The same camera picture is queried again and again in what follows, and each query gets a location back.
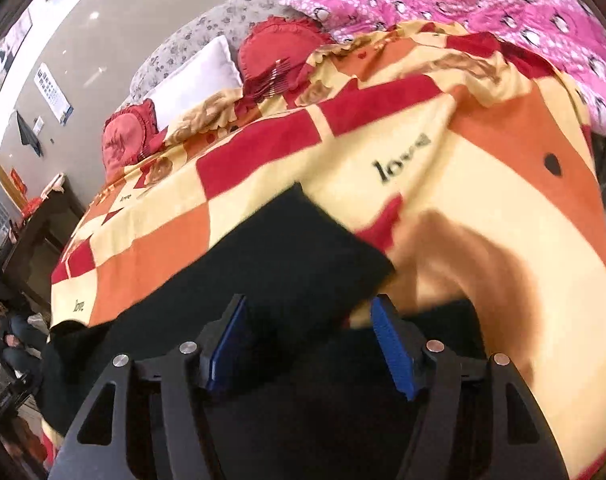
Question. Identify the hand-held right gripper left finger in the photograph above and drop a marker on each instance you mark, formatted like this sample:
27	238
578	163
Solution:
230	345

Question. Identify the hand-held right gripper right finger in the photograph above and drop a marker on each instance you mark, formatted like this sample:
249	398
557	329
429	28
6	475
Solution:
390	345

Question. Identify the black pants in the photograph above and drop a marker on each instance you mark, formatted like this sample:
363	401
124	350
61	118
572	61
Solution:
283	260

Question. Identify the checkered printed blanket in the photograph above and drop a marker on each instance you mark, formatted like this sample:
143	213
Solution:
483	185

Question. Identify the dark wooden cabinet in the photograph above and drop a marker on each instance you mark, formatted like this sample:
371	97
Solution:
38	240

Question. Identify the red ruffled pillow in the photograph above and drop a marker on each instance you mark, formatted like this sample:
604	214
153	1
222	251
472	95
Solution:
278	50
125	140

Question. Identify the beige cloth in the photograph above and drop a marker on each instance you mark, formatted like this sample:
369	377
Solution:
53	184

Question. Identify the red cloth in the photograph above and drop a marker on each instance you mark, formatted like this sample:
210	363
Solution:
33	207

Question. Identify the white pillow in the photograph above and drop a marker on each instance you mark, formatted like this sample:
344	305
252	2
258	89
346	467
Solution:
198	80

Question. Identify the dark hanging cloth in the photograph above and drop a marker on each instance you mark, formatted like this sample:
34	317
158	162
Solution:
29	135

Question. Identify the floral grey pillow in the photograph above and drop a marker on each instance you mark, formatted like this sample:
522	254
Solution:
208	25

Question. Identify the red wall decoration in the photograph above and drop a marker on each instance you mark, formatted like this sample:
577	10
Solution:
19	181

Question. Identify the white wall socket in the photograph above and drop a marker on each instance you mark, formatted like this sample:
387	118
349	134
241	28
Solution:
38	126

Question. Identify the eye chart wall poster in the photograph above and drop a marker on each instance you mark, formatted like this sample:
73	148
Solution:
53	92

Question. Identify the framed wall picture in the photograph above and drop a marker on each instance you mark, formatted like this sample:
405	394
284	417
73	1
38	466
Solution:
13	47

